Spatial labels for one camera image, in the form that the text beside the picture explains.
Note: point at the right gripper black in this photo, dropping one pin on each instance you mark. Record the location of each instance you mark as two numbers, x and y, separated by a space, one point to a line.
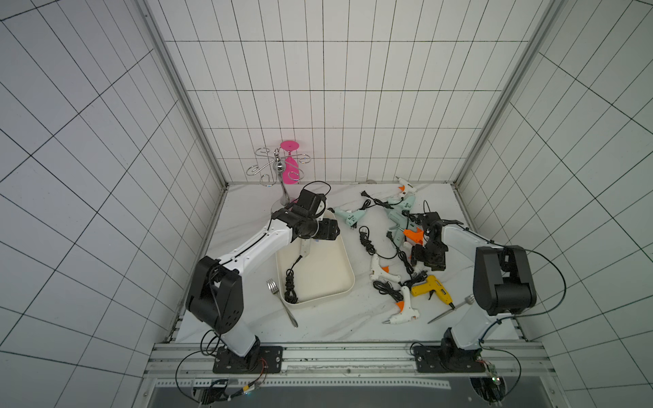
426 252

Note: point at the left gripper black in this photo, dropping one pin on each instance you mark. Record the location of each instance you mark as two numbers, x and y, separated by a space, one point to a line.
330 229

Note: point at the cream plastic storage box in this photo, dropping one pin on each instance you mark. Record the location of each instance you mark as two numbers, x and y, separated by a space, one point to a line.
326 274

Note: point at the white glue gun orange trigger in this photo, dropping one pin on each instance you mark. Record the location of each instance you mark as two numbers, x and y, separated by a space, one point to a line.
407 313

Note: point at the white glue gun corner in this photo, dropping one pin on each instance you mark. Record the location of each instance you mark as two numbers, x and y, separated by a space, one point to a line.
406 189

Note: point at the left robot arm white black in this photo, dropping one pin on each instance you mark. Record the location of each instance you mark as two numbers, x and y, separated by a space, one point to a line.
216 296

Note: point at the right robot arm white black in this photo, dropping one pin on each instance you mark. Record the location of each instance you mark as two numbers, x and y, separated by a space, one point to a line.
502 285

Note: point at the small mint glue gun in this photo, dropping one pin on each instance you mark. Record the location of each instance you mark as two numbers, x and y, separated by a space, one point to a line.
351 217

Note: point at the yellow glue gun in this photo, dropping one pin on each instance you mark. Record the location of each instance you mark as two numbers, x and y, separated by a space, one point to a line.
432 286

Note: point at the mint green glue gun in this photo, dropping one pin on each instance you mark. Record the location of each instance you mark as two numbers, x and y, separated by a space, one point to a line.
398 210

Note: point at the silver fork right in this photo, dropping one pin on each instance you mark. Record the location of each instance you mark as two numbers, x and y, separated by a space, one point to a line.
469 300

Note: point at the silver fork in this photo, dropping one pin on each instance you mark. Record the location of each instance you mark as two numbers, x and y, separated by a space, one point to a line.
274 289
469 300

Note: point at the pink wine glass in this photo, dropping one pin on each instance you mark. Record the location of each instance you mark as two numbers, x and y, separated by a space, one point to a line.
292 173

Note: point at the silver fork left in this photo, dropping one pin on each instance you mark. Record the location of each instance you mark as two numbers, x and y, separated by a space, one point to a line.
274 289

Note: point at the chrome cup holder stand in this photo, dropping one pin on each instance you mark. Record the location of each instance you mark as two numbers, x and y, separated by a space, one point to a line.
272 166

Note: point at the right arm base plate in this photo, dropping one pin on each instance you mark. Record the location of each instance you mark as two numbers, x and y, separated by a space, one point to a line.
447 359

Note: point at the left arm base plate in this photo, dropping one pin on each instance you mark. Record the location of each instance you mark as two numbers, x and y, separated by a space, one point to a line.
266 359

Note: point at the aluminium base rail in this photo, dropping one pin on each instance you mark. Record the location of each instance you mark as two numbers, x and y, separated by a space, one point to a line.
304 364

